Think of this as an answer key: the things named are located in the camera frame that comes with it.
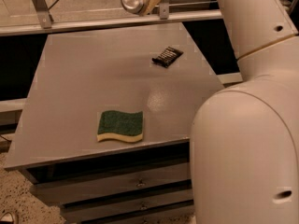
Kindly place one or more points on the shoe tip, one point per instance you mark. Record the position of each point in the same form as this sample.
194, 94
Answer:
9, 218

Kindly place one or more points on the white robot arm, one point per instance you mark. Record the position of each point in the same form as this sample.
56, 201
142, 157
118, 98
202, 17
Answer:
245, 139

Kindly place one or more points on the green yellow sponge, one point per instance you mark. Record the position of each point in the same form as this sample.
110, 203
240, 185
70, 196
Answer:
122, 126

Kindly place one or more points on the metal railing frame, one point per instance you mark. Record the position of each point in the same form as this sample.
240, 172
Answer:
25, 17

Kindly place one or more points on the grey drawer cabinet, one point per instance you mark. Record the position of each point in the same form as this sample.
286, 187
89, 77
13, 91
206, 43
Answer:
82, 75

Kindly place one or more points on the black snack packet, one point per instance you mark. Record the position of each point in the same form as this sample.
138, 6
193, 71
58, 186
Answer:
167, 57

